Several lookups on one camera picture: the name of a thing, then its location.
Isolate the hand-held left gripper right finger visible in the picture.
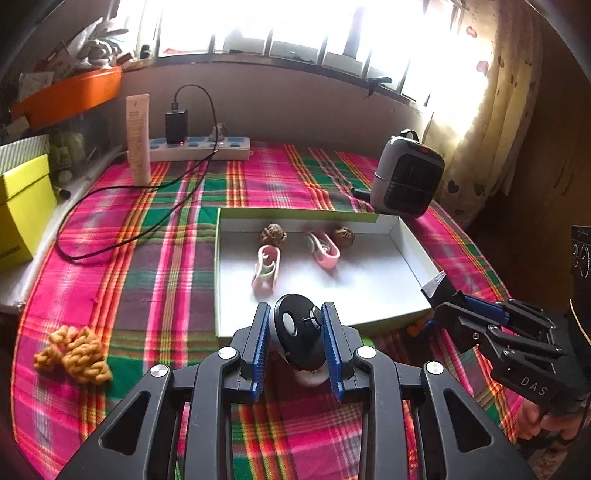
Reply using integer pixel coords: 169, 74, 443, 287
322, 301, 539, 480

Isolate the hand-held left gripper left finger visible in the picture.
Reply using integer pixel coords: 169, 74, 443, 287
55, 302, 272, 480

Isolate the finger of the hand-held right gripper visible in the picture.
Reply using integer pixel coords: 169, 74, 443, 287
434, 301, 566, 370
455, 290, 561, 344

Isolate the black round disc device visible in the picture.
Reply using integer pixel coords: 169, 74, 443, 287
272, 294, 331, 387

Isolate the pink and white clip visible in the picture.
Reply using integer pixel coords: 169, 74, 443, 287
304, 231, 341, 271
252, 244, 281, 296

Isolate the green and white cardboard tray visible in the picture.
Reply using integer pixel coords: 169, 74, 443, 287
215, 207, 440, 339

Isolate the person's right hand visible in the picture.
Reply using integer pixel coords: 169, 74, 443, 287
517, 397, 591, 450

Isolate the pink green plaid tablecloth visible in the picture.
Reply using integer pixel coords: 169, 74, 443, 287
11, 141, 532, 480

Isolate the grey space heater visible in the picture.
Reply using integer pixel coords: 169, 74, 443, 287
370, 130, 445, 219

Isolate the yellow knitted braid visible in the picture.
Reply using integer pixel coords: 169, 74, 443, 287
33, 324, 113, 385

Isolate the cream heart print curtain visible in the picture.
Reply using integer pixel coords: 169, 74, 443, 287
427, 0, 546, 227

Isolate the white power strip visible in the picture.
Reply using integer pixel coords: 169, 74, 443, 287
148, 135, 251, 162

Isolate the black charger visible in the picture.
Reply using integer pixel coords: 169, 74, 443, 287
165, 99, 189, 145

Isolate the cream cosmetic tube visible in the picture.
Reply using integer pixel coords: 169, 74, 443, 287
126, 94, 151, 185

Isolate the black window latch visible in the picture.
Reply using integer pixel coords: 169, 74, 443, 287
365, 76, 393, 97

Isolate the clear plastic storage bin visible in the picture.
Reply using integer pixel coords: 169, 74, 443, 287
28, 108, 127, 185

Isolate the yellow cardboard box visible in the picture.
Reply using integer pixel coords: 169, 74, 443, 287
0, 154, 58, 273

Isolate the grey striped box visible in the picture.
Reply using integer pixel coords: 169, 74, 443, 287
0, 135, 51, 175

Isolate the orange plastic tray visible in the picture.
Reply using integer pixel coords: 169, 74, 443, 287
11, 66, 123, 130

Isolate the window with bars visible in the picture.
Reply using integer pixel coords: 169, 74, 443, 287
117, 0, 467, 107

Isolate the black charger cable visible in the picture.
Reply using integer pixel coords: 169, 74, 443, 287
56, 84, 218, 264

